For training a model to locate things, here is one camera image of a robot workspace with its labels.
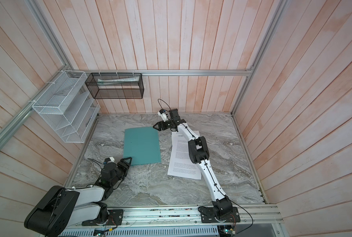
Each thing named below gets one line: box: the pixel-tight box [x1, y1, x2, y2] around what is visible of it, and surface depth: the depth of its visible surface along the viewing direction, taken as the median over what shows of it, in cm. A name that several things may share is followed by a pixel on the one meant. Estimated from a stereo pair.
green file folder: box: [123, 126, 162, 166], surface depth 106 cm
